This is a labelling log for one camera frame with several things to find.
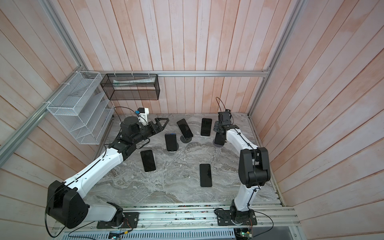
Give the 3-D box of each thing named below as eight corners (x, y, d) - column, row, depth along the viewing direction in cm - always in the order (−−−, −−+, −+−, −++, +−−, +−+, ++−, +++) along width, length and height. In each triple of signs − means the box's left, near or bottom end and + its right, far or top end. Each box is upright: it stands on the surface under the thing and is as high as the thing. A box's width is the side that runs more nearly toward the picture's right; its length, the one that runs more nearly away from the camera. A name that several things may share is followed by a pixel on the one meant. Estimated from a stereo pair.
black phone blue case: (167, 152, 101) (164, 139, 89) (167, 146, 104) (165, 133, 92) (176, 152, 101) (175, 139, 89) (177, 146, 104) (175, 133, 92)
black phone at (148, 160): (145, 172, 92) (140, 163, 82) (144, 160, 97) (140, 151, 87) (156, 170, 93) (152, 161, 83) (155, 158, 98) (151, 149, 88)
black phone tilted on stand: (185, 143, 105) (185, 132, 94) (177, 134, 110) (175, 122, 100) (192, 139, 107) (193, 127, 97) (183, 130, 113) (183, 118, 102)
